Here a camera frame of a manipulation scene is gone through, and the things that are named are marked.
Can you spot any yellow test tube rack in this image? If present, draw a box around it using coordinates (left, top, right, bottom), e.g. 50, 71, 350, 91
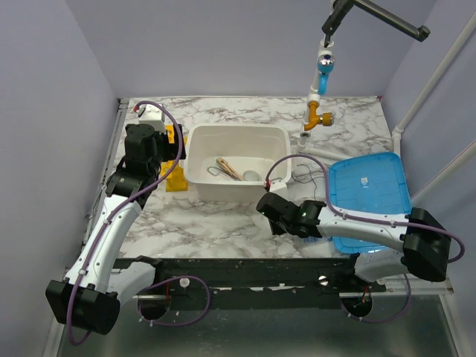
161, 125, 188, 192

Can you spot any wooden stick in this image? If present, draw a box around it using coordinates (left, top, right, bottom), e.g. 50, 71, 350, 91
216, 157, 245, 181

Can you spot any round watch glass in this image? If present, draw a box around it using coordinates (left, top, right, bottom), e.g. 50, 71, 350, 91
242, 170, 262, 181

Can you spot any white plastic tub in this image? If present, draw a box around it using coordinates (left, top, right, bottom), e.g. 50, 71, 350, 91
184, 123, 292, 203

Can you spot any blue plastic tray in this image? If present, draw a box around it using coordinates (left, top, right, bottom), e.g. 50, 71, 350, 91
327, 151, 413, 256

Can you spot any bag of blue pipettes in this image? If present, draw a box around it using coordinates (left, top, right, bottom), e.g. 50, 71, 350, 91
303, 237, 332, 245

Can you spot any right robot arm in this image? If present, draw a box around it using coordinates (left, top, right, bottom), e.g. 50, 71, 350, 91
257, 192, 451, 292

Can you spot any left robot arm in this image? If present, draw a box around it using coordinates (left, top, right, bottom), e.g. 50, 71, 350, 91
45, 123, 186, 335

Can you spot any faucet pipe assembly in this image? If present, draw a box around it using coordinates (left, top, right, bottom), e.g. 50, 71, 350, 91
297, 38, 349, 161

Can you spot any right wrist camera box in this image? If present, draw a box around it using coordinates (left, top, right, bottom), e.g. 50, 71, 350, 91
265, 178, 288, 196

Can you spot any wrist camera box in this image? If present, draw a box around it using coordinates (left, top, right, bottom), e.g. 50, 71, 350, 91
135, 104, 167, 134
265, 178, 288, 196

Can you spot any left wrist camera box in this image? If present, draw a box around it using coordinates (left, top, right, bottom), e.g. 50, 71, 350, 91
135, 104, 167, 134

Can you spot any thin black wire loop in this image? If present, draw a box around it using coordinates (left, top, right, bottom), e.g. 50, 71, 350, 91
290, 163, 328, 200

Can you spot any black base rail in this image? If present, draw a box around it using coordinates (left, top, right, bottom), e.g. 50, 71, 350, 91
114, 256, 367, 311

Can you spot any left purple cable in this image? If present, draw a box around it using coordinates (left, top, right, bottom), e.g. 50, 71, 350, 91
68, 100, 213, 347

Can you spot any white wall pipe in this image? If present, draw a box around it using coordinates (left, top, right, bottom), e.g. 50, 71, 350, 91
390, 10, 476, 194

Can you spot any black overhead camera arm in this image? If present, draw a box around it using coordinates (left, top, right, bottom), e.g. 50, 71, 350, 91
321, 0, 431, 48

